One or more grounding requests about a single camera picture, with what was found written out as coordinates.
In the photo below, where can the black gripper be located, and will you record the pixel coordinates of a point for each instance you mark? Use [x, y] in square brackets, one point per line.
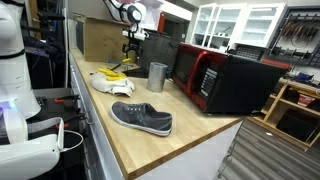
[132, 44]

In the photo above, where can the black wedge wrench stand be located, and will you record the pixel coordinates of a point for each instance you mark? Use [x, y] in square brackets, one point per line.
[138, 72]

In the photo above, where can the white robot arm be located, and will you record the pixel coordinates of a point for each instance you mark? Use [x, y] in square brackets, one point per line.
[133, 13]

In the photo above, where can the grey metal counter base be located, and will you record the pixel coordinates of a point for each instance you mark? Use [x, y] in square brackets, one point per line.
[90, 133]

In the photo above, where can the black mesh panel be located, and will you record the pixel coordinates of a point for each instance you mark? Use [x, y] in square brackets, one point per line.
[156, 50]

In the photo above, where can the large brown cardboard box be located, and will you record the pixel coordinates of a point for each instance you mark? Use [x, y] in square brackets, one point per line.
[100, 40]

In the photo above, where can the grey metal cylinder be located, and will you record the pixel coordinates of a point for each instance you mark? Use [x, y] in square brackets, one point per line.
[156, 78]

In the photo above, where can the grey cloth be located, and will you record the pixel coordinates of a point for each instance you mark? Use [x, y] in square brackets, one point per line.
[106, 85]

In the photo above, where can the grey sneaker shoe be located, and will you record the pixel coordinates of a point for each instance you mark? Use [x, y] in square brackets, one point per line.
[143, 118]

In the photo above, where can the black pegboard plate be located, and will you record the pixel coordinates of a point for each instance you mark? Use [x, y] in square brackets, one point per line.
[50, 111]

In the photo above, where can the red black microwave oven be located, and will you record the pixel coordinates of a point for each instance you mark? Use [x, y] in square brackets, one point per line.
[240, 83]

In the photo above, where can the white robot device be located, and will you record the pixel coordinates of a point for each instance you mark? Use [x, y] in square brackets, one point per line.
[16, 83]

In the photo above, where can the black perforated crate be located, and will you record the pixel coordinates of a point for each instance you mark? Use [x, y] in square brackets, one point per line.
[250, 52]

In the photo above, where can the white glass door cabinets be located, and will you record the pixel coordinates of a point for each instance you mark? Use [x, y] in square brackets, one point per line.
[260, 23]

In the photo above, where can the wooden shelf unit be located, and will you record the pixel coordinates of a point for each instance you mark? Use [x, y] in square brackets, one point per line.
[276, 100]

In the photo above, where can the small red box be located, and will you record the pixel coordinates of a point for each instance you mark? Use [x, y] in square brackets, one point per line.
[306, 100]

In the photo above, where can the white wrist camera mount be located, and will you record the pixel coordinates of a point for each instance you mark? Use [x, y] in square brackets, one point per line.
[135, 35]

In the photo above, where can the black wall tool rack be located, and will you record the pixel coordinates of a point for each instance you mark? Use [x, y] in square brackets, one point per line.
[300, 30]

